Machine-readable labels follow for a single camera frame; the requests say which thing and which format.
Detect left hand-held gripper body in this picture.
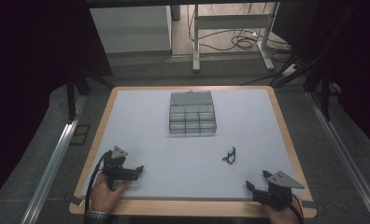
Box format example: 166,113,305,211
101,145,136,191

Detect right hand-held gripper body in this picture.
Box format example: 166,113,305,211
252,170,306,211

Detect person's right hand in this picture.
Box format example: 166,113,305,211
262,197,301,224

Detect person's left hand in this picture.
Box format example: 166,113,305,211
89,172,129,215

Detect pale grey table mat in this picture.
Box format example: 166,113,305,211
80,89,303,201

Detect silver metal wristwatch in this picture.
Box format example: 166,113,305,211
84,209,110,224

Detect clear plastic compartment box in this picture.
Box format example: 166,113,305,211
168,90,218,135

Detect black metal stand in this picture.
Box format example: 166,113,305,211
64,70,115,123
268,49,343,123

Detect white power strip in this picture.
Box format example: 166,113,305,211
280,63,298,77

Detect white cabinet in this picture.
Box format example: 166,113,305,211
89,5,174,55

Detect dark curtain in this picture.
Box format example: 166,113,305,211
0,0,114,206
271,0,370,153

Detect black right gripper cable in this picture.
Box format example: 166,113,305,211
286,196,306,224

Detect black square floor frame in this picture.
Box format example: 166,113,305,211
68,123,92,147

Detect aluminium rail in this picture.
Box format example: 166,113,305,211
306,91,370,224
20,93,88,224

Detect black floor cables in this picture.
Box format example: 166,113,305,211
187,3,292,53

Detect white desk frame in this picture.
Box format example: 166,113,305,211
192,2,279,74

